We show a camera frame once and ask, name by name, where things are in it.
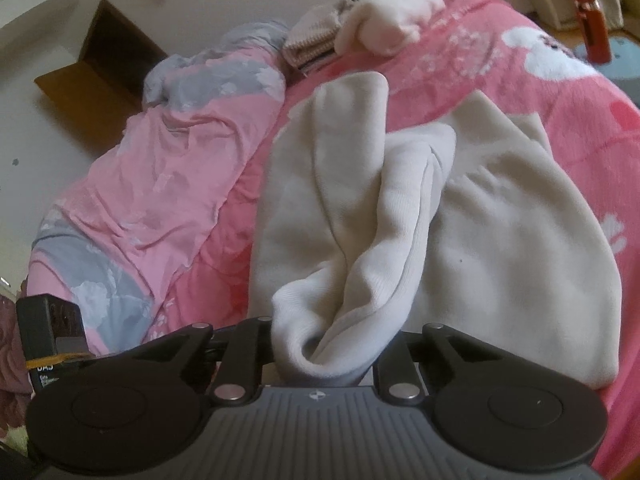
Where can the cream fleece garment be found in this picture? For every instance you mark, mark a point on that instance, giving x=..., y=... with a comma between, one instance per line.
x=390, y=20

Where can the beige zip hoodie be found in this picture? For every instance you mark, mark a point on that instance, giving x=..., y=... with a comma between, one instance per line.
x=325, y=185

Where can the pink grey floral duvet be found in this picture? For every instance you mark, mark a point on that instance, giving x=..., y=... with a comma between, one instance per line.
x=150, y=185

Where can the checkered folded cloth stack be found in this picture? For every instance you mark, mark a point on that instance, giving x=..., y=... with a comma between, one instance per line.
x=312, y=40

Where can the blue plastic stool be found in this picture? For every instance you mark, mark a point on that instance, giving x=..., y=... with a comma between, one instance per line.
x=620, y=60

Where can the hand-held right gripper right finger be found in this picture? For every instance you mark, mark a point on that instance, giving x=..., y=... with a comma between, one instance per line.
x=400, y=367

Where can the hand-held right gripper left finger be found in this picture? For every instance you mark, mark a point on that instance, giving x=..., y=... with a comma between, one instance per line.
x=250, y=345

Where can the pink floral bed sheet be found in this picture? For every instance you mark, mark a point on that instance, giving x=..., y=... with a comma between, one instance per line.
x=500, y=75

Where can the red thermos bottle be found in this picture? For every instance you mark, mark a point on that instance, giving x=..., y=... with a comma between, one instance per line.
x=592, y=25

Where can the wooden door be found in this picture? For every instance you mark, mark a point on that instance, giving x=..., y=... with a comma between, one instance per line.
x=100, y=60

